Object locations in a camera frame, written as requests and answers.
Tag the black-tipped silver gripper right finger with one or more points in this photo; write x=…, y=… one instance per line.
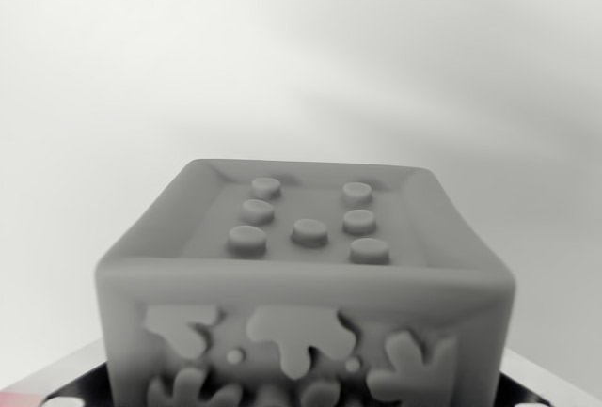
x=519, y=393

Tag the black-tipped silver gripper left finger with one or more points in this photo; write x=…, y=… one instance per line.
x=70, y=386

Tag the grey embossed toy cube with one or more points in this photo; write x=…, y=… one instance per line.
x=305, y=280

